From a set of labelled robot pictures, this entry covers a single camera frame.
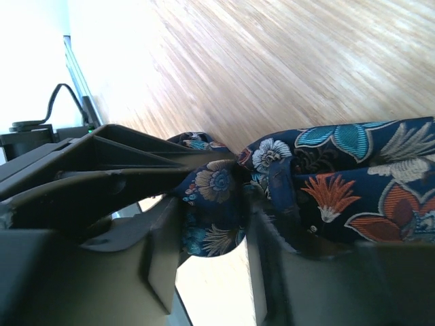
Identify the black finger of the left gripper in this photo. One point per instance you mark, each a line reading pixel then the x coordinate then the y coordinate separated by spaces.
pixel 135 162
pixel 71 201

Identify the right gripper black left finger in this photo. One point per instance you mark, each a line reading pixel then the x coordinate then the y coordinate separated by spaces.
pixel 125 276

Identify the navy floral tie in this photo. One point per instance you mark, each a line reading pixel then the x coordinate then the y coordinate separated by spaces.
pixel 367 181

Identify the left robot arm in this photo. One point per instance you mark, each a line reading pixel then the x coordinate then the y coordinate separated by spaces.
pixel 28 135

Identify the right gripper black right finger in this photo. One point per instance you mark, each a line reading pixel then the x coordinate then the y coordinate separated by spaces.
pixel 306 280

